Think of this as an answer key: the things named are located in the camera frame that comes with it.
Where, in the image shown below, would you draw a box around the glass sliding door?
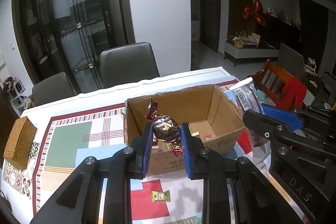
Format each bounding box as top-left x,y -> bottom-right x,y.
12,0 -> 135,93

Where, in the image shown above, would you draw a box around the white cake snack packet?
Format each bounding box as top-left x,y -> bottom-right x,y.
202,134 -> 217,142

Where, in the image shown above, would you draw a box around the woven wicker box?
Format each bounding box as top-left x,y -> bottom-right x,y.
3,117 -> 37,170

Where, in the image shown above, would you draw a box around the white shelf with clutter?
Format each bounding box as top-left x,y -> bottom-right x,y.
3,76 -> 31,116

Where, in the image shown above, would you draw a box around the red wooden chair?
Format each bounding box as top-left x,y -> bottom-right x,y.
251,59 -> 307,111

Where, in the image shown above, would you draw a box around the red foil balloons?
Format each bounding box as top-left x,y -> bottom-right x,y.
243,0 -> 266,26

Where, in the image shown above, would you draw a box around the green yellow candy packet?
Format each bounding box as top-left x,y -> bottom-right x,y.
151,190 -> 171,203

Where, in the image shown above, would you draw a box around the grey chair left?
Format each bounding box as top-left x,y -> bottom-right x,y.
32,72 -> 77,106

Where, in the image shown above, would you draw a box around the foil twisted chocolate candy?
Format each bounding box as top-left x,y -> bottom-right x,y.
145,99 -> 183,156

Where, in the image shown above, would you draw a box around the grey chair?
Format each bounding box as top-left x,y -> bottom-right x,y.
100,42 -> 160,89
32,72 -> 77,106

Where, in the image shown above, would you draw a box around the colourful patchwork tablecloth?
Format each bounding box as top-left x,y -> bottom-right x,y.
32,78 -> 305,224

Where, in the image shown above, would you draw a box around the brown cardboard box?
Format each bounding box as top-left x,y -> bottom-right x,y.
123,84 -> 247,176

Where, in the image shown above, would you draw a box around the patterned tile table mat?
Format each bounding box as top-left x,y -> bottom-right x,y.
2,141 -> 41,200

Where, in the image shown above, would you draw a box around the grey chair right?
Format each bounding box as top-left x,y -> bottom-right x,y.
100,42 -> 160,89

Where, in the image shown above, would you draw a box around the silver dark snack bar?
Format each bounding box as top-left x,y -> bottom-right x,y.
229,77 -> 267,148

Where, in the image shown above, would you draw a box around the white low side cabinet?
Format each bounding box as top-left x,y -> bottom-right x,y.
224,36 -> 280,67

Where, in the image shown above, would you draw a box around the gold candy packet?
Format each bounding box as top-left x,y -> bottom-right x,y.
191,131 -> 200,138

